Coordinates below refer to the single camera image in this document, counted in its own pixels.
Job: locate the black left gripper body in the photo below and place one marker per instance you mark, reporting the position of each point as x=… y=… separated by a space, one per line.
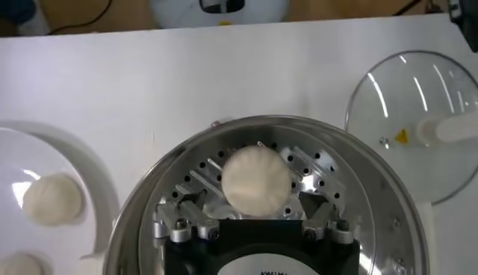
x=468 y=18

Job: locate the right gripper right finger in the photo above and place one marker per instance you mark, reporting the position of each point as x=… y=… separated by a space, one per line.
x=323 y=220

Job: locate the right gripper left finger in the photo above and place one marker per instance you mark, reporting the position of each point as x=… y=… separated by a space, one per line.
x=186 y=220

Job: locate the white steamed baozi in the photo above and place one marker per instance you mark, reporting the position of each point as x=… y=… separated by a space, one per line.
x=255 y=181
x=18 y=266
x=52 y=200

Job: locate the stainless steel steamer basket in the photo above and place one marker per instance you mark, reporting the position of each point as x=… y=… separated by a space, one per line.
x=381 y=209

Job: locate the white electric cooker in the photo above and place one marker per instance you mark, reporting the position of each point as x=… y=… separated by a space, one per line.
x=429 y=243

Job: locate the white round plate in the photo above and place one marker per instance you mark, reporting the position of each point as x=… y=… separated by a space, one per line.
x=11 y=160

